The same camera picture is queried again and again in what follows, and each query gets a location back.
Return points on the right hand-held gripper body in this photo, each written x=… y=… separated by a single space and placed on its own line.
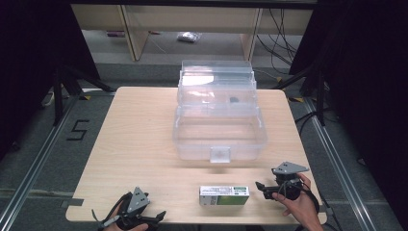
x=287 y=179

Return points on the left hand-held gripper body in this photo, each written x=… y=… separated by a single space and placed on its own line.
x=137 y=202

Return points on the green and white carton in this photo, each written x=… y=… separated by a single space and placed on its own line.
x=224 y=197

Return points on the clear plastic storage box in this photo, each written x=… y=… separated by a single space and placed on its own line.
x=221 y=141

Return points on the person's left hand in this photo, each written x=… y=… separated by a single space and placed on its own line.
x=128 y=228

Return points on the person's right hand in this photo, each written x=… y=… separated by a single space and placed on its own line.
x=301 y=208

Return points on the yellow floor tape piece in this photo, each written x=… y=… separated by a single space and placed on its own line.
x=296 y=99
x=84 y=97

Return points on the black metal stand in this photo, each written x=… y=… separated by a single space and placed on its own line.
x=59 y=96
x=320 y=96

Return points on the small dark item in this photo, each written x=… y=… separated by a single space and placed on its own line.
x=234 y=99

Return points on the dark curtain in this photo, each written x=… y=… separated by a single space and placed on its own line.
x=369 y=80
x=29 y=64

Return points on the white power strip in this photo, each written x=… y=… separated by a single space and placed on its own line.
x=48 y=98

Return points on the clear plastic bag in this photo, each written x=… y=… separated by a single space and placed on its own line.
x=189 y=37

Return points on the aluminium floor rail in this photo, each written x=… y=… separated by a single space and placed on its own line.
x=35 y=166
x=340 y=166

